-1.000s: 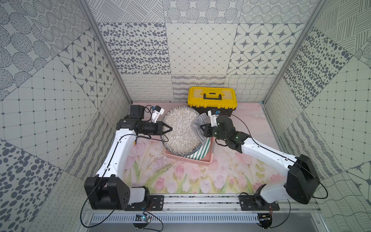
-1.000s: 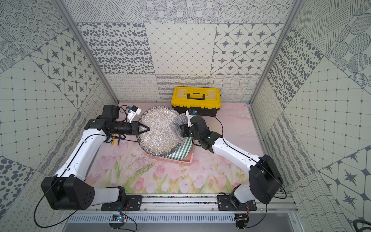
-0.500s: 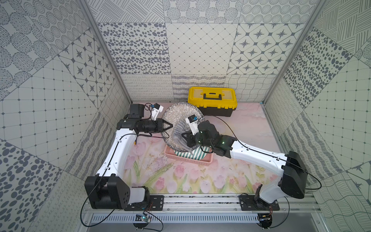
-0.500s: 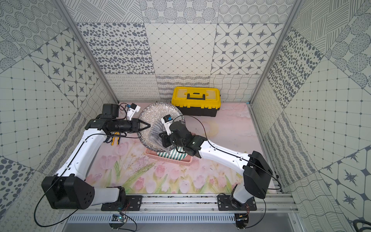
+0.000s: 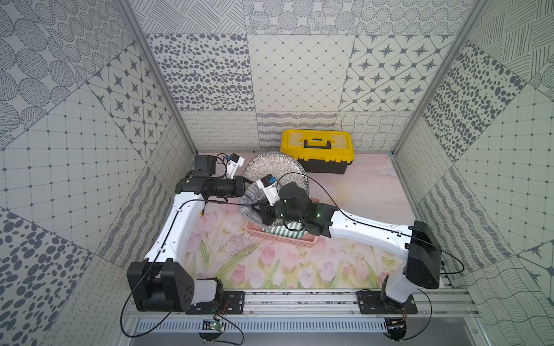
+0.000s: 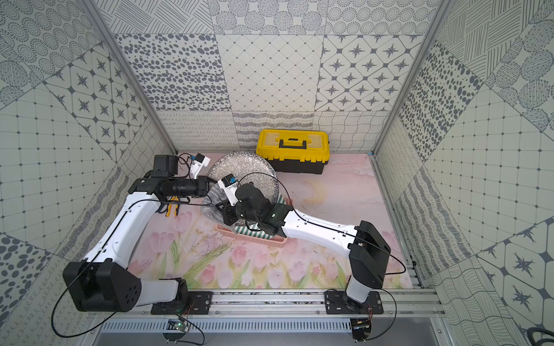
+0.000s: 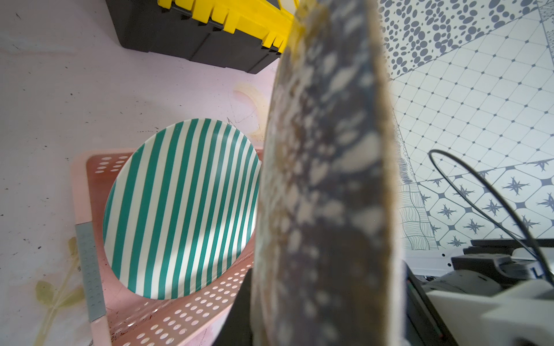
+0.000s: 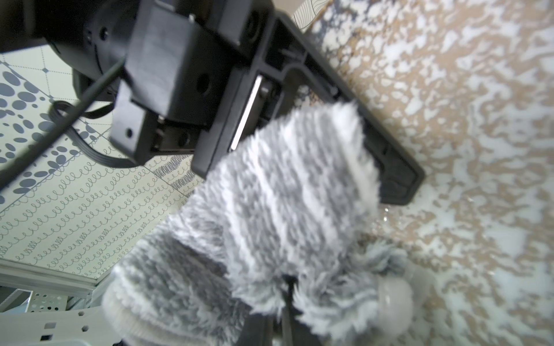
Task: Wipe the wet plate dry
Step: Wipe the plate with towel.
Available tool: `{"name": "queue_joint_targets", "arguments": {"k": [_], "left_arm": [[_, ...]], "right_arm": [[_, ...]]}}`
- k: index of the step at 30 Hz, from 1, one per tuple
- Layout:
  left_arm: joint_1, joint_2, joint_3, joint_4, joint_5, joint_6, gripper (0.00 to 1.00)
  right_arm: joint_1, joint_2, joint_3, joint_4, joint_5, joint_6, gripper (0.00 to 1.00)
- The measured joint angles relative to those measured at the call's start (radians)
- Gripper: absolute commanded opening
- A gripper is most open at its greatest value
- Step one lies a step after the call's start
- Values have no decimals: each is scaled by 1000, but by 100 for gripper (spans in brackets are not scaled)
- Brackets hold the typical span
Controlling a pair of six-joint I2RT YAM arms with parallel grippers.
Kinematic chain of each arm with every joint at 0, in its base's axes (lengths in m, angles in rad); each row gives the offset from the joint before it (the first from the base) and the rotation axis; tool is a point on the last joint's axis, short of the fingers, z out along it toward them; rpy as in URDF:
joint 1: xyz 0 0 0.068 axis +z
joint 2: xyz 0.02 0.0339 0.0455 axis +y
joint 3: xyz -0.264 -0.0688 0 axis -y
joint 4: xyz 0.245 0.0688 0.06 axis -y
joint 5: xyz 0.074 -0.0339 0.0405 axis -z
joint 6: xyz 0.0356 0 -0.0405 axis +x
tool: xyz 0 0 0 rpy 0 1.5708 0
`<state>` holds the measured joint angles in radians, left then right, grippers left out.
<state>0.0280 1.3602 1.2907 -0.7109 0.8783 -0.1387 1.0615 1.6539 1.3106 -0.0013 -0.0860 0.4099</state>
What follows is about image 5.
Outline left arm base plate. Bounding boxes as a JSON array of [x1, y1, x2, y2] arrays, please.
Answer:
[[186, 291, 245, 315]]

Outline right black power cable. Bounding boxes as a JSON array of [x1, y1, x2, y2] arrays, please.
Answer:
[[382, 289, 438, 343]]

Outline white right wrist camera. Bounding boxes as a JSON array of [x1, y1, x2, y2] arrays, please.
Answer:
[[256, 174, 280, 206]]

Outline left black power cable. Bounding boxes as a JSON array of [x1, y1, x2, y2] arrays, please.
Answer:
[[120, 259, 174, 339]]

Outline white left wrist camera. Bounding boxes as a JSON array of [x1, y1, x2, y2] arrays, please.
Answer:
[[225, 153, 245, 180]]

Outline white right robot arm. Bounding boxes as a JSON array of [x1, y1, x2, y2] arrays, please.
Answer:
[[256, 177, 442, 304]]

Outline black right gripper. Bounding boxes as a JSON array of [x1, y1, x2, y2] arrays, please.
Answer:
[[250, 196, 304, 226]]

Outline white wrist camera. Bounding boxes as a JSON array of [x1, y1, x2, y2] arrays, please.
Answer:
[[225, 153, 245, 180], [256, 174, 280, 206]]

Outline pink perforated plastic basket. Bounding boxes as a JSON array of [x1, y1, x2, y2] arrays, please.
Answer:
[[239, 196, 317, 247]]

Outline yellow and black toolbox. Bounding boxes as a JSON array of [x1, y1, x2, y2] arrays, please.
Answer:
[[281, 129, 355, 174]]

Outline white perforated cable tray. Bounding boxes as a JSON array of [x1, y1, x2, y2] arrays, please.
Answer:
[[136, 318, 387, 334]]

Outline green white striped plate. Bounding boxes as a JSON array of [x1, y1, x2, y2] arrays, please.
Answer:
[[263, 222, 307, 239]]

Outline speckled grey round plate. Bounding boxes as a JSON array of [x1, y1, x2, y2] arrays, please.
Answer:
[[242, 151, 310, 203]]

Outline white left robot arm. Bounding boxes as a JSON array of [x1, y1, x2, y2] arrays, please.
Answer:
[[127, 154, 245, 314]]

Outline grey knitted dish cloth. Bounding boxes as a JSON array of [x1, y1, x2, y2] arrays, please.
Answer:
[[238, 184, 271, 227]]

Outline black power cable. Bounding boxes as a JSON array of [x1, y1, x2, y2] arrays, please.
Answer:
[[382, 289, 438, 343], [120, 259, 174, 339]]

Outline aluminium mounting rail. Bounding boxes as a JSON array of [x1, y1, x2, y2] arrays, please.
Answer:
[[123, 287, 479, 319]]

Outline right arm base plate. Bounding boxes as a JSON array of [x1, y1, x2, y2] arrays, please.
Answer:
[[356, 289, 418, 315]]

